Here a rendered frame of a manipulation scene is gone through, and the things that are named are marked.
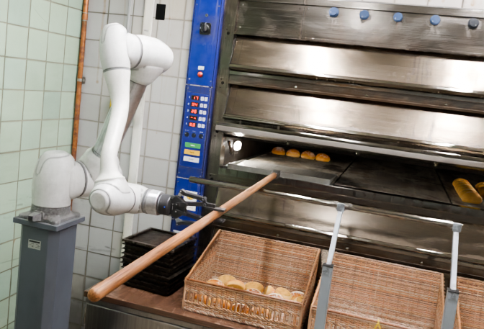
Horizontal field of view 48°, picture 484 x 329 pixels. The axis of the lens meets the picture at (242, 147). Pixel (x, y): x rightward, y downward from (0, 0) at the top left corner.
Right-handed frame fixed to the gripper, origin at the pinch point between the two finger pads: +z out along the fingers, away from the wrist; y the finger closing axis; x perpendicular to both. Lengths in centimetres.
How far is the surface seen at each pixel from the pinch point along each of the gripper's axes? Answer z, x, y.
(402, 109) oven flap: 57, -102, -43
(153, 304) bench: -40, -48, 60
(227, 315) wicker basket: -4, -50, 58
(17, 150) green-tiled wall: -123, -52, 0
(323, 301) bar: 38, -39, 37
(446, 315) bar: 84, -39, 32
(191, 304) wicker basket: -22, -50, 56
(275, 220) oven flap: 2, -97, 23
